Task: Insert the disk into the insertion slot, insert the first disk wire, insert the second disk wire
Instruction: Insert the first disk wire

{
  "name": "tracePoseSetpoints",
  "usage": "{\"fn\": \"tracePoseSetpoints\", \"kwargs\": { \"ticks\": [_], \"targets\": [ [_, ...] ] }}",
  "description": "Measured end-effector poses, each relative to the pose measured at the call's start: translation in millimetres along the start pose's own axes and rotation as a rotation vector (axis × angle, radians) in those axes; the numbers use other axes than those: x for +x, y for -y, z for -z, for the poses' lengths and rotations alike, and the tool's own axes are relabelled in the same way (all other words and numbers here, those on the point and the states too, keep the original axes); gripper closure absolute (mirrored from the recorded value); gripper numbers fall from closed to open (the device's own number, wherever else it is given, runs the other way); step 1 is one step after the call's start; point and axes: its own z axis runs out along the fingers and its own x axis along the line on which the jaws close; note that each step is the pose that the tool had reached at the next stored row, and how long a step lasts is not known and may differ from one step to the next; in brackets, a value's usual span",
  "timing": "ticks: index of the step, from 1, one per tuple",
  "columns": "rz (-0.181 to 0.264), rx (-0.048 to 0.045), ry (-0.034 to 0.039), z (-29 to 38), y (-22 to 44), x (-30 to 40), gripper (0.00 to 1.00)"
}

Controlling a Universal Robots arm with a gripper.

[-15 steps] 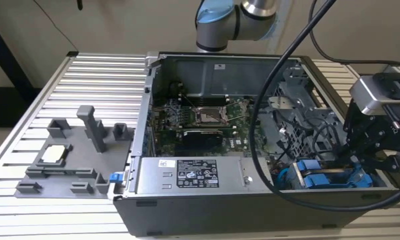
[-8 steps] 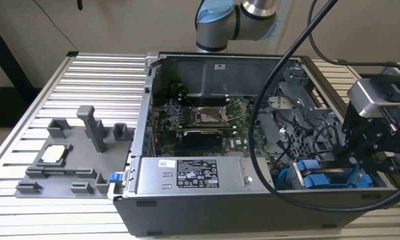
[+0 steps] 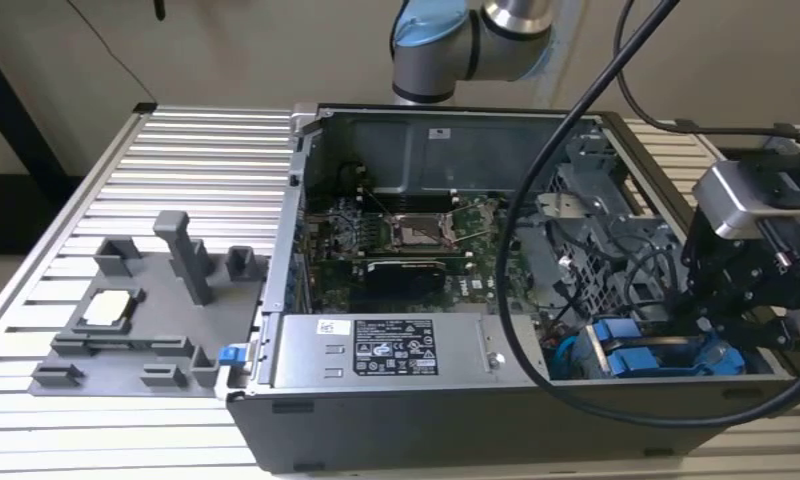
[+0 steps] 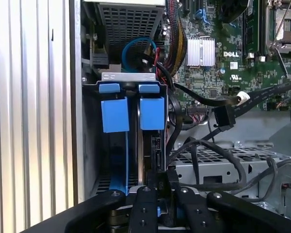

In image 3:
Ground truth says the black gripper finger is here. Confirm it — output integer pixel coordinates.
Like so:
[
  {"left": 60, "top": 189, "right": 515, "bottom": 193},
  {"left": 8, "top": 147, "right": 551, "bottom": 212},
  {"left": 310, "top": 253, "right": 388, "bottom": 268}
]
[
  {"left": 723, "top": 304, "right": 800, "bottom": 351},
  {"left": 667, "top": 212, "right": 719, "bottom": 335}
]

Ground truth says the hard disk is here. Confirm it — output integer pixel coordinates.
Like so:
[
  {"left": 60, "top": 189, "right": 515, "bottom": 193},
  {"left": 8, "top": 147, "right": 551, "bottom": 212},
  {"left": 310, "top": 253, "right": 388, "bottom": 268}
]
[{"left": 585, "top": 318, "right": 748, "bottom": 380}]

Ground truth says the metal drive cage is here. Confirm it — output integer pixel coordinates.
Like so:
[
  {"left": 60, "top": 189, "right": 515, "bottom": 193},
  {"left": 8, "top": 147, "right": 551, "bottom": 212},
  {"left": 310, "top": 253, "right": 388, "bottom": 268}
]
[{"left": 532, "top": 124, "right": 692, "bottom": 321}]

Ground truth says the green motherboard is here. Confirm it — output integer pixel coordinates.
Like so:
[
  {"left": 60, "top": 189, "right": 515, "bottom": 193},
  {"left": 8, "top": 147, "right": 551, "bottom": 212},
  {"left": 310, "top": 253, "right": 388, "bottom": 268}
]
[{"left": 302, "top": 194, "right": 515, "bottom": 311}]

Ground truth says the CPU socket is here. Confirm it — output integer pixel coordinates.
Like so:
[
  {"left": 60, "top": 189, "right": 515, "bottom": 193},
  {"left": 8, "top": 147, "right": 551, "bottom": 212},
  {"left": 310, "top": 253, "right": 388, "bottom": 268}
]
[{"left": 383, "top": 213, "right": 460, "bottom": 251}]

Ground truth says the black graphics card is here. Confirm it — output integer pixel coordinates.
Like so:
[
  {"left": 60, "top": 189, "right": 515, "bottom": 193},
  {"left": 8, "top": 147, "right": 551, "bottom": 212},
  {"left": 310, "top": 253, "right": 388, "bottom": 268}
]
[{"left": 352, "top": 256, "right": 468, "bottom": 307}]

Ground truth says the silver power supply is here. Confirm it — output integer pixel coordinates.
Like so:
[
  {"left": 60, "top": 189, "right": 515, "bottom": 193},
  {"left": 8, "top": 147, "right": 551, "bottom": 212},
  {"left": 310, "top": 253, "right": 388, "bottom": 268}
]
[{"left": 265, "top": 313, "right": 552, "bottom": 391}]

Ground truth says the black and silver PC case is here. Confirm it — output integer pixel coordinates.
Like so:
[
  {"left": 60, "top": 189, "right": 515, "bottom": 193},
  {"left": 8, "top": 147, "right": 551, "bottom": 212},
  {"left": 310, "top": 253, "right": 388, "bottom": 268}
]
[{"left": 222, "top": 102, "right": 800, "bottom": 474}]

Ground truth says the grey parts rack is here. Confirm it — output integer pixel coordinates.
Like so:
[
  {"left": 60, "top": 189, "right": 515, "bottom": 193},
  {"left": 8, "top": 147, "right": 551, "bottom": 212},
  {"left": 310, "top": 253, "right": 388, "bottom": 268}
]
[{"left": 29, "top": 209, "right": 272, "bottom": 399}]

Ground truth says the square CPU chip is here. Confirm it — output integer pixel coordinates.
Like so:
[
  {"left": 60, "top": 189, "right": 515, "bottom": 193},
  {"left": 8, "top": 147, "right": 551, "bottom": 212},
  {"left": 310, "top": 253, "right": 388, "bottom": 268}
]
[{"left": 82, "top": 292, "right": 134, "bottom": 326}]

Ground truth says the black stand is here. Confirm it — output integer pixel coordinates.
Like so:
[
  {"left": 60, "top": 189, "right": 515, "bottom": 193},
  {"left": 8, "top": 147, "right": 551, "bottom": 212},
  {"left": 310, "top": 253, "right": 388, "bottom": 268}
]
[{"left": 0, "top": 24, "right": 78, "bottom": 257}]

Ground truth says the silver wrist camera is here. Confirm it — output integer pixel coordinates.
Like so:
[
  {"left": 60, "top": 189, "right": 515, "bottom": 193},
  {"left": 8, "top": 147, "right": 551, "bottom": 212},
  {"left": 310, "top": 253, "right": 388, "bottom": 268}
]
[{"left": 691, "top": 161, "right": 800, "bottom": 240}]

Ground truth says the blue flat wire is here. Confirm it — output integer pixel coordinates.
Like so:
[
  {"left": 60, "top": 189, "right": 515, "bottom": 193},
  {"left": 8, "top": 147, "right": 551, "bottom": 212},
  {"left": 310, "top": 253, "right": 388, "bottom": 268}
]
[{"left": 551, "top": 337, "right": 579, "bottom": 374}]

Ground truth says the thick black cable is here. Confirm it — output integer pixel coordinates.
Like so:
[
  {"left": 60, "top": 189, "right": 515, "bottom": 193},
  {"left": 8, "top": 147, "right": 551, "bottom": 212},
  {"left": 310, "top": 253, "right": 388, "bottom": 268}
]
[{"left": 496, "top": 0, "right": 800, "bottom": 429}]

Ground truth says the thin black wall cable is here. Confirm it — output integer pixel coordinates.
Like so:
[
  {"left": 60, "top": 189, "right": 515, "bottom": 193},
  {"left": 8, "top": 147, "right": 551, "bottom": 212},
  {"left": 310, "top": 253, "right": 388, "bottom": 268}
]
[{"left": 65, "top": 0, "right": 154, "bottom": 104}]

